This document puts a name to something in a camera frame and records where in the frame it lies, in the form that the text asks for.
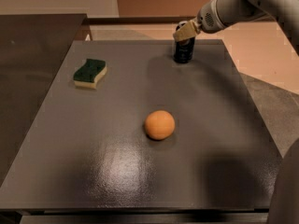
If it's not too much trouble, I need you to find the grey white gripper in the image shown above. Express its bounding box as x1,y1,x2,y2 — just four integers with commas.
173,0,228,42

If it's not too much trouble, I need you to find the black pepsi can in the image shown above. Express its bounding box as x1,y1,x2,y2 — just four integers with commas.
173,20,196,64

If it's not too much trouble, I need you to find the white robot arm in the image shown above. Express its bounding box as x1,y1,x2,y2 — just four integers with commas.
173,0,299,54

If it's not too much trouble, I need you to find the orange fruit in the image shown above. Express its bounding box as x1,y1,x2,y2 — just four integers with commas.
144,110,176,140

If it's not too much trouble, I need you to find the green yellow sponge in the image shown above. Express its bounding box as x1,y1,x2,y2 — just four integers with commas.
73,59,107,89

